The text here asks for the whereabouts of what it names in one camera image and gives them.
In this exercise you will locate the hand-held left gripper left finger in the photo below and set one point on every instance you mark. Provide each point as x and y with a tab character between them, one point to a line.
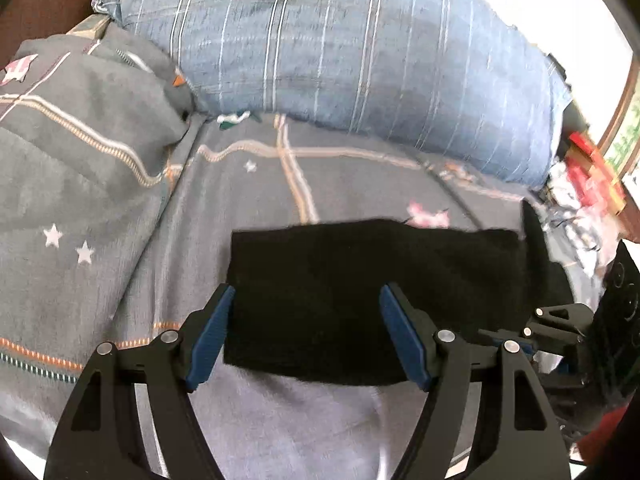
212	335

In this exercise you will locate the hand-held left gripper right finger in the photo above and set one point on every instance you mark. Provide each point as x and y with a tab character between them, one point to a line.
404	340

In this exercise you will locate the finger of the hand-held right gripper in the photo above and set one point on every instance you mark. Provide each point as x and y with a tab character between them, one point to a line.
492	337
560	317

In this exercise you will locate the black pants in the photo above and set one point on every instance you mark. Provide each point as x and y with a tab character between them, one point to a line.
310	285

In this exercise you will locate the white crumpled cloth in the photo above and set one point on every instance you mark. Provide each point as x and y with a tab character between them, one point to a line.
570	225

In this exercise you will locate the red packaging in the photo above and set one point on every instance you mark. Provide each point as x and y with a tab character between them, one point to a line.
592	170

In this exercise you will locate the grey printed bed sheet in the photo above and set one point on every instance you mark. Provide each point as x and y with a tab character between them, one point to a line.
325	170

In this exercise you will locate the grey star print quilt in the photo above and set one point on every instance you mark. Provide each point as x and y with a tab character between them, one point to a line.
75	160

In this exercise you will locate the blue plaid pillow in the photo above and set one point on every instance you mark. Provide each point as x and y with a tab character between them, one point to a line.
350	60

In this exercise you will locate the brown headboard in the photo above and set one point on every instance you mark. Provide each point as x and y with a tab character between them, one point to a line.
45	0

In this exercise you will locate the wooden window frame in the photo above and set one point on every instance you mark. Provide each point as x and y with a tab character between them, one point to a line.
622	125

